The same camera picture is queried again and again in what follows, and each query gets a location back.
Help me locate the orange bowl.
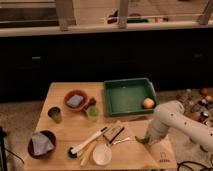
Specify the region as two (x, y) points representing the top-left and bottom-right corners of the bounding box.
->
(64, 90), (88, 112)

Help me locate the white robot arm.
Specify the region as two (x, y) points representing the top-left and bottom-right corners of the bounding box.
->
(145, 100), (213, 152)

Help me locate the grey blue cloth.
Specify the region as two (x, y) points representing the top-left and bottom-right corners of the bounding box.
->
(32, 132), (54, 156)

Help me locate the white measuring spoon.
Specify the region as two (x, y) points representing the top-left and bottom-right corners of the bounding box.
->
(92, 137), (130, 166)

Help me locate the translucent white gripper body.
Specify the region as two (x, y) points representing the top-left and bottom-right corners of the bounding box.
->
(145, 125), (167, 146)

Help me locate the blue sponge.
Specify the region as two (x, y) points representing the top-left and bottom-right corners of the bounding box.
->
(67, 95), (83, 108)

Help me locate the black cable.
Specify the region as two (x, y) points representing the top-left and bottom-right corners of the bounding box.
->
(176, 161), (213, 171)

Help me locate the yellow utensil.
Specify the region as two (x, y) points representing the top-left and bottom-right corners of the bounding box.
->
(80, 141), (97, 167)

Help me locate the dark brown bowl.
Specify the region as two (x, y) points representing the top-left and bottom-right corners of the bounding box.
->
(28, 130), (56, 159)

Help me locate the green plastic cup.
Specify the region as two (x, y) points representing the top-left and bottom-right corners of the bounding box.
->
(86, 106), (99, 122)

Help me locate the orange round fruit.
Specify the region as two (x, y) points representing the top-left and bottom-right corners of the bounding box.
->
(143, 98), (155, 109)

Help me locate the green plastic tray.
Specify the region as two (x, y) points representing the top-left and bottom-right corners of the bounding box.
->
(103, 78), (158, 117)

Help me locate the black stand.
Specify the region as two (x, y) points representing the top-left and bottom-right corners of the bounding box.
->
(0, 126), (8, 171)

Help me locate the metal cup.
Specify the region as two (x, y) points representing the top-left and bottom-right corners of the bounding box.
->
(48, 107), (62, 123)

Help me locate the dark red brown object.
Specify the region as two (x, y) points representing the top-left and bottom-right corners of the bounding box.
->
(83, 97), (96, 113)

